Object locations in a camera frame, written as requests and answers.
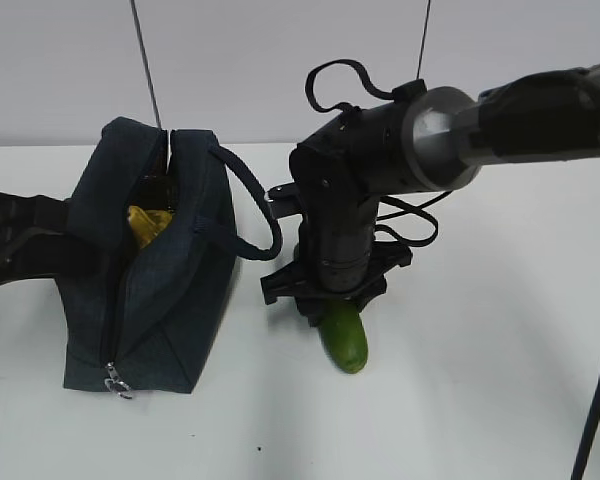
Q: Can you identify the silver zipper pull ring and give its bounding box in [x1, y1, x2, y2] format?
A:
[103, 363, 134, 400]

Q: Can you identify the yellow toy pumpkin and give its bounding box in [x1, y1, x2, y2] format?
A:
[127, 205, 173, 249]

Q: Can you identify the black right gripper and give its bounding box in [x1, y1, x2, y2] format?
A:
[260, 241, 413, 327]

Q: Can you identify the dark blue fabric lunch bag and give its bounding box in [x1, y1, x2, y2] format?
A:
[56, 117, 282, 394]

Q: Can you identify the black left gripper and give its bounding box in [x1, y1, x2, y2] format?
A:
[0, 192, 100, 286]

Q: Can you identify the green cucumber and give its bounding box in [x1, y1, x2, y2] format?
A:
[318, 300, 369, 374]

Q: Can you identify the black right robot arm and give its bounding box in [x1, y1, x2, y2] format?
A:
[261, 64, 600, 324]

